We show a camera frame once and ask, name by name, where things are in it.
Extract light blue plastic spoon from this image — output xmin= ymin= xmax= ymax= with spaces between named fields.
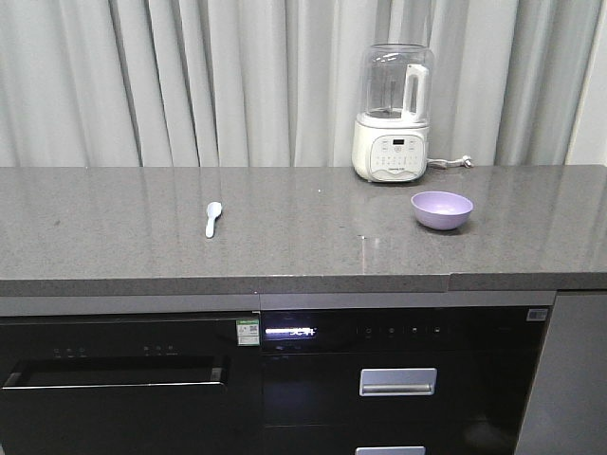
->
xmin=205 ymin=201 xmax=223 ymax=239

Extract purple plastic bowl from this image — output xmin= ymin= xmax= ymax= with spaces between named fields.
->
xmin=411 ymin=191 xmax=474 ymax=230

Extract green white energy label sticker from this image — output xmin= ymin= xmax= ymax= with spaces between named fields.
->
xmin=236 ymin=318 xmax=260 ymax=346

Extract white soy milk blender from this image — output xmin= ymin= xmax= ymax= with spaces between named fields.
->
xmin=352 ymin=43 xmax=433 ymax=183

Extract black drawer appliance with display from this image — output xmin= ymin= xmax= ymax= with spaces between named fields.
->
xmin=262 ymin=306 xmax=550 ymax=454

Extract black built-in dishwasher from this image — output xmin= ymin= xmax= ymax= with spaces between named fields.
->
xmin=1 ymin=312 xmax=263 ymax=454

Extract grey pleated curtain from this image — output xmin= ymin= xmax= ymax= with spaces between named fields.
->
xmin=1 ymin=1 xmax=606 ymax=167

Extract silver upper drawer handle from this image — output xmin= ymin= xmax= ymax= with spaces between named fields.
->
xmin=359 ymin=368 xmax=437 ymax=397

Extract silver drawer handle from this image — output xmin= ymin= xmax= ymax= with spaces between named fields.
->
xmin=354 ymin=446 xmax=426 ymax=455
xmin=359 ymin=368 xmax=437 ymax=397

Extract white power cord with plug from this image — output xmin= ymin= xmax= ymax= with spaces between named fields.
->
xmin=426 ymin=155 xmax=476 ymax=170

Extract silver lower drawer handle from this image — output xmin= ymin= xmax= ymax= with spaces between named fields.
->
xmin=354 ymin=446 xmax=426 ymax=455

